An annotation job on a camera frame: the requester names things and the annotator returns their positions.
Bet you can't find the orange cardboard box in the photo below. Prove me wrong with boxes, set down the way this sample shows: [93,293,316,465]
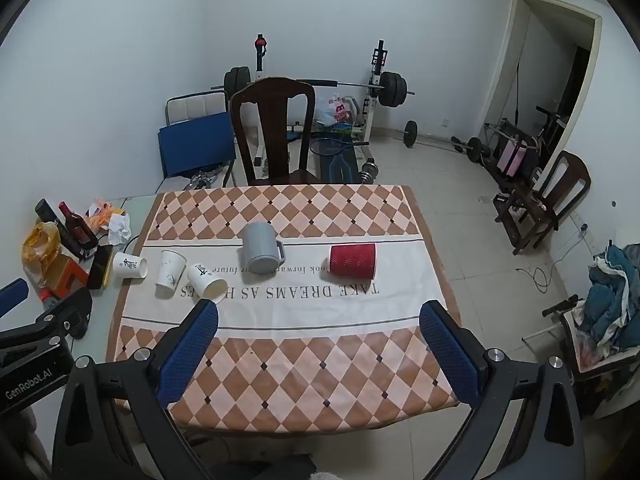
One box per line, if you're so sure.
[42,254,89,302]

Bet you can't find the yellow plastic bag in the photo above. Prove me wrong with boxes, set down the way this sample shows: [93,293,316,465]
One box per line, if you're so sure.
[21,222,61,289]

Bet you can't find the black floor barbell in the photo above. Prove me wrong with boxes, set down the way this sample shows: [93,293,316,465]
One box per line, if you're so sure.
[394,120,494,164]

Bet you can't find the white paper cup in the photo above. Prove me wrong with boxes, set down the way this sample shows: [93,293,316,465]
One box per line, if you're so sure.
[112,251,149,281]
[154,250,188,300]
[186,262,230,306]

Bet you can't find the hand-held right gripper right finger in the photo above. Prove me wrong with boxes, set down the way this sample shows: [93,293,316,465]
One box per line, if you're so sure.
[419,301,587,480]

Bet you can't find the black bench pad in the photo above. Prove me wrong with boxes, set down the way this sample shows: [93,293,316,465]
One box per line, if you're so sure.
[317,152,361,185]

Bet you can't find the red ribbed cup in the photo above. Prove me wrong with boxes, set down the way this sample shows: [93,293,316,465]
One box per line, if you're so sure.
[327,243,377,280]

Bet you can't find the white weight bench rack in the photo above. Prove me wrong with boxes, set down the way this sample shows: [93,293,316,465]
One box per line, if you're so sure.
[249,34,392,168]

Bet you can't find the dark wooden chair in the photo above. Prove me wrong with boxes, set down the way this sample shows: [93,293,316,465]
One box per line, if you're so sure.
[494,149,592,256]
[229,77,321,187]

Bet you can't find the white padded chair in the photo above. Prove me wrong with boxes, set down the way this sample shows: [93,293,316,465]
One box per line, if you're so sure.
[165,92,227,127]

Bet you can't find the door frame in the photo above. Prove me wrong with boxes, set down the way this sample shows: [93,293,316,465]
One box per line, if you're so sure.
[481,0,604,173]

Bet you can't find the chrome metal bars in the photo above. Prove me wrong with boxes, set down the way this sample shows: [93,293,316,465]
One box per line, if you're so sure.
[183,164,227,192]

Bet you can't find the orange snack packet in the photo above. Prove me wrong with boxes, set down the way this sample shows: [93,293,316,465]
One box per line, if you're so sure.
[82,198,126,234]

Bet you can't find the laundry basket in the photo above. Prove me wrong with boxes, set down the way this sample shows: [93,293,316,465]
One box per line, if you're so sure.
[542,294,640,417]

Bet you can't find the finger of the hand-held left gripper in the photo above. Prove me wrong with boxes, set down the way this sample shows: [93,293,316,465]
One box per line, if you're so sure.
[0,279,30,319]
[0,287,94,356]

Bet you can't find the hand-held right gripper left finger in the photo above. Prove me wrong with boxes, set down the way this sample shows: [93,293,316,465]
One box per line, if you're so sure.
[50,299,221,480]

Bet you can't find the white floor cable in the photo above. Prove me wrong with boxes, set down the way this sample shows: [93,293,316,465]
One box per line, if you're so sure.
[517,224,591,294]

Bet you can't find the blue laundry pile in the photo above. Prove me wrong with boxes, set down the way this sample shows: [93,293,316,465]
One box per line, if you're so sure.
[584,242,640,362]

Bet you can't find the blue badminton racket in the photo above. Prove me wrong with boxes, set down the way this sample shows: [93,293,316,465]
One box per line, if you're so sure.
[309,137,371,157]

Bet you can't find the black exercise machine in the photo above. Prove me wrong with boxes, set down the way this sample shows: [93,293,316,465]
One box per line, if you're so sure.
[482,104,569,183]

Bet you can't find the diamond pattern tablecloth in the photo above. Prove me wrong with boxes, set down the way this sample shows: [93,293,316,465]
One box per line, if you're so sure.
[107,184,462,434]

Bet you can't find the black plate barbell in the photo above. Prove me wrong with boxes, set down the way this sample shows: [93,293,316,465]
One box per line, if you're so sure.
[223,66,416,110]

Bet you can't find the grey mug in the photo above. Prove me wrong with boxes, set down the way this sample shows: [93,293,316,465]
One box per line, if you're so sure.
[241,221,287,275]

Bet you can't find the white plastic bag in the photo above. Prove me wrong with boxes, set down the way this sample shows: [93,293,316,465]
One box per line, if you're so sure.
[313,95,357,129]

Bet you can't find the black phone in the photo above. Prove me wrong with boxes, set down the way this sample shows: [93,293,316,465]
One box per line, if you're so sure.
[87,243,115,291]

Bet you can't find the blue folding chair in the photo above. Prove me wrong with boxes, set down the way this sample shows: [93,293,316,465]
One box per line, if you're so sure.
[158,111,238,182]

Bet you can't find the crumpled white tissue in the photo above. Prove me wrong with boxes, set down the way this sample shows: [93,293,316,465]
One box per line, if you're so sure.
[107,213,133,246]

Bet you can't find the black bottle box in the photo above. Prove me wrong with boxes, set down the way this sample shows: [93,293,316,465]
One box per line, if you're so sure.
[34,198,84,261]

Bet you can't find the red wine bottle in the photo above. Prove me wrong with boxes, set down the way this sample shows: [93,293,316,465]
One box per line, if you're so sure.
[58,201,99,247]

